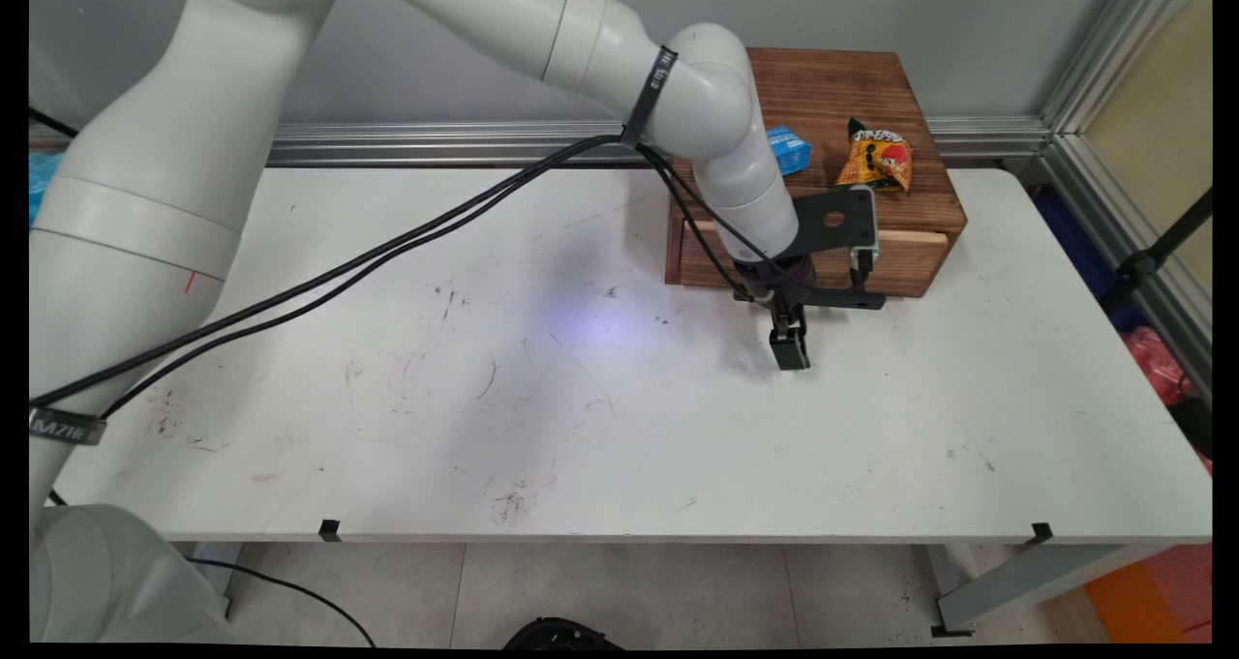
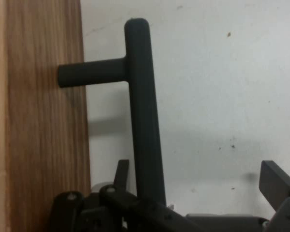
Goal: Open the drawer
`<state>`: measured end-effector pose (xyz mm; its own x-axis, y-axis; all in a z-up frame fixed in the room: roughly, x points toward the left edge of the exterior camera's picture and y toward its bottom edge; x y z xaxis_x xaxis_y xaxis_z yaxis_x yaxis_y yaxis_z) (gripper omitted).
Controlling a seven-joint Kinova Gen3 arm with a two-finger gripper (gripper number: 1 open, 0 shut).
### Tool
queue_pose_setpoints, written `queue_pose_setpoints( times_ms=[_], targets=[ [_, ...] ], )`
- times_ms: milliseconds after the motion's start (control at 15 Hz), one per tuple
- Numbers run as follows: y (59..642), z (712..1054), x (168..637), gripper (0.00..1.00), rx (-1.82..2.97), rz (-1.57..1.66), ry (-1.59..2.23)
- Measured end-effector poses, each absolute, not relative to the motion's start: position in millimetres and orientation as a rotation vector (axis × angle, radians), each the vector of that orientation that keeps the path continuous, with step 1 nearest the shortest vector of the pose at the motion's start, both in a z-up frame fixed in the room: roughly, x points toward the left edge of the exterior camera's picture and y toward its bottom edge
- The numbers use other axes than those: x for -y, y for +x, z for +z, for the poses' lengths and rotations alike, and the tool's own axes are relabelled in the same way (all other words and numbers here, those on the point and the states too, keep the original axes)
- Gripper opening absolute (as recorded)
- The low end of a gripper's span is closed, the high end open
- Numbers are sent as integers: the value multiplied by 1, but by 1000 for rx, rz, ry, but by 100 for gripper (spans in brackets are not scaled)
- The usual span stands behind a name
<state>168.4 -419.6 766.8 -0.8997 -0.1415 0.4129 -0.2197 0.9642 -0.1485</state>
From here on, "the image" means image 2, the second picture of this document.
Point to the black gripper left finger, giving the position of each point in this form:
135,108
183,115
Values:
116,207

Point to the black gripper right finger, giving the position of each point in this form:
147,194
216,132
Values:
278,186

